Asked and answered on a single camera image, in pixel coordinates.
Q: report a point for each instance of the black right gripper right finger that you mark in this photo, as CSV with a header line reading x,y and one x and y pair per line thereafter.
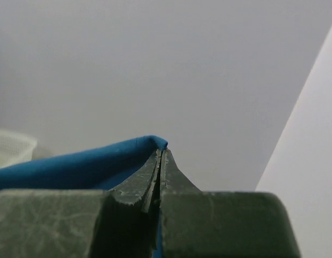
x,y
197,223

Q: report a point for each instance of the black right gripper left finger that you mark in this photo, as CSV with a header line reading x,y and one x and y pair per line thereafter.
x,y
120,222

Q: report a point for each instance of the blue printed t-shirt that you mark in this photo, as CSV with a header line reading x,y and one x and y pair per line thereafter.
x,y
97,169

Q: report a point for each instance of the white perforated plastic basket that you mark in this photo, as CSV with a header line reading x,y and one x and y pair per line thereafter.
x,y
15,148

